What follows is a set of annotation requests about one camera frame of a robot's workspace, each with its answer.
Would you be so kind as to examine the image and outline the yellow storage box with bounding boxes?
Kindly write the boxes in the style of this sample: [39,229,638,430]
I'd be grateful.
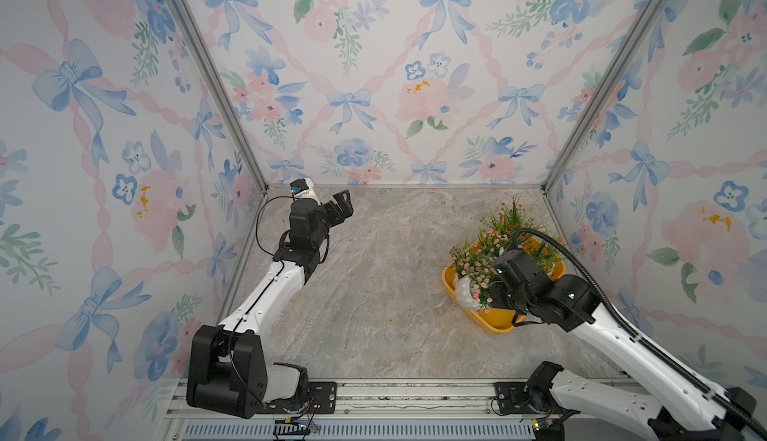
[441,238,567,335]

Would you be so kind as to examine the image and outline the potted plant pink front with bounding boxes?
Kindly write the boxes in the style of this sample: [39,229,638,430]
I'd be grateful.
[455,261,509,311]

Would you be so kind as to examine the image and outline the potted plant orange red flowers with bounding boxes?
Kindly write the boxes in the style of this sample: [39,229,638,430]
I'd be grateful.
[525,237,564,277]

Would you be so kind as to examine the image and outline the potted plant pink flowers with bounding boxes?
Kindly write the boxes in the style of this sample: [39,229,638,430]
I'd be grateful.
[449,238,499,281]

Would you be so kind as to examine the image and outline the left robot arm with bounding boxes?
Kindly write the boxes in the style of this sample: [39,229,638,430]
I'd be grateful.
[186,179,354,419]

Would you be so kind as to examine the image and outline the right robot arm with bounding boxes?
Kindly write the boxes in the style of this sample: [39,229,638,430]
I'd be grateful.
[491,249,766,440]

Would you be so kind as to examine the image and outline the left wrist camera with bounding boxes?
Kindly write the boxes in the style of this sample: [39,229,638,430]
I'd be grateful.
[290,179,319,203]

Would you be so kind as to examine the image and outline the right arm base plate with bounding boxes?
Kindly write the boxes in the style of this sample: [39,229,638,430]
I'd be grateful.
[493,381,556,416]

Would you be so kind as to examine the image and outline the aluminium front rail frame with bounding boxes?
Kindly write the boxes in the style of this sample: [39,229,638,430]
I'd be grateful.
[158,376,681,441]

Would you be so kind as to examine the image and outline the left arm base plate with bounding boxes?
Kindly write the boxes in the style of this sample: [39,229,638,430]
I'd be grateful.
[259,380,338,416]

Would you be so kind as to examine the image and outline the black cable hose right arm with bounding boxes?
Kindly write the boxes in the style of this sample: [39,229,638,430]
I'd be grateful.
[507,227,767,439]

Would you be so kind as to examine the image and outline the aluminium corner post left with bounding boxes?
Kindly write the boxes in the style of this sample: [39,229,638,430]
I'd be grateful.
[167,0,269,195]

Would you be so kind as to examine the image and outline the aluminium corner post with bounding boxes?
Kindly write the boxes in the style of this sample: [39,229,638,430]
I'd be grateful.
[541,0,669,197]
[167,0,269,195]

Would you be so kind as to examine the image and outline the aluminium corner post right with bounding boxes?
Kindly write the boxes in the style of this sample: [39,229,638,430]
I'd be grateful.
[541,0,669,197]

